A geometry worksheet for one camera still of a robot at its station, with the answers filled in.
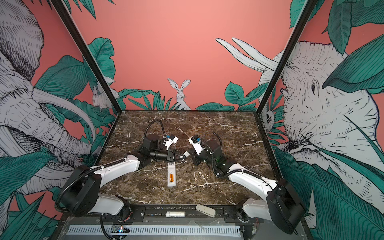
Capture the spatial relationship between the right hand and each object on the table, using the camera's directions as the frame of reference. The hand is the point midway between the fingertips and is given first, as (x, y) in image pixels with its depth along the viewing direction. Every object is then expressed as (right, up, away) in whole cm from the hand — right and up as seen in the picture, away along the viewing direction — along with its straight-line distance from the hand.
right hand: (186, 149), depth 77 cm
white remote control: (-10, -14, +11) cm, 20 cm away
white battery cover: (0, -2, +1) cm, 3 cm away
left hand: (-1, -3, -2) cm, 4 cm away
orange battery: (-9, -18, +8) cm, 21 cm away
